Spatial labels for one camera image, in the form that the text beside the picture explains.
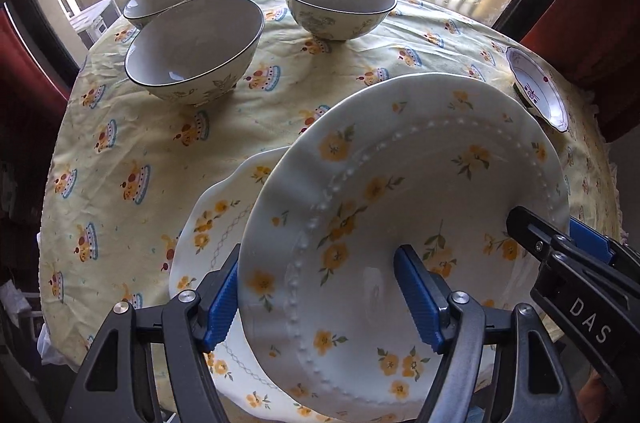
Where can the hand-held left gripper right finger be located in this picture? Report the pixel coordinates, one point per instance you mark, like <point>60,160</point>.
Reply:
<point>420,303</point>

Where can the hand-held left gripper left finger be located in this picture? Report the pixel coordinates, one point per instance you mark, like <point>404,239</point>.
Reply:
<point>220,303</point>

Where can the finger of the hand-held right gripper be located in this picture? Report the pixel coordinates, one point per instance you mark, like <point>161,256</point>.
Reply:
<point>590,239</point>
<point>530,233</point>

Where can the large beaded yellow-flower plate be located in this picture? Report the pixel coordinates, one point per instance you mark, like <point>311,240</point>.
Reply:
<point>425,163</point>

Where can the scalloped yellow-flower plate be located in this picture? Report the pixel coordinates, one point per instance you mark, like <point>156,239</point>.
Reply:
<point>220,223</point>

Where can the small red-patterned dish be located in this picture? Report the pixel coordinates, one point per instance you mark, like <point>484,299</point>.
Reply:
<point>535,78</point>

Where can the yellow printed tablecloth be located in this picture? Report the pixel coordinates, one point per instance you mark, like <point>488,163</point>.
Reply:
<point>150,163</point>

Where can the red curtain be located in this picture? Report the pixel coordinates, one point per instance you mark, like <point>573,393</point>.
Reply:
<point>600,53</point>
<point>25,93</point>

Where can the white rack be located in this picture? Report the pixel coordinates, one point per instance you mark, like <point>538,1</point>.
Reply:
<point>20,308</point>

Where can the white air conditioner unit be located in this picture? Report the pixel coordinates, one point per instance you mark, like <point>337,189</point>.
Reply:
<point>95,25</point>

